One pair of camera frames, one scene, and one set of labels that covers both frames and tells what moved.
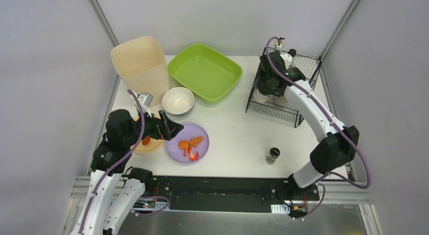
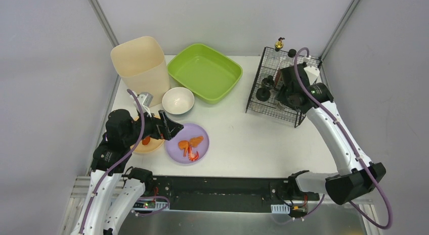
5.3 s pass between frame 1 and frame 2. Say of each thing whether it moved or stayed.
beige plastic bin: stayed
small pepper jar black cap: moved
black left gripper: stayed
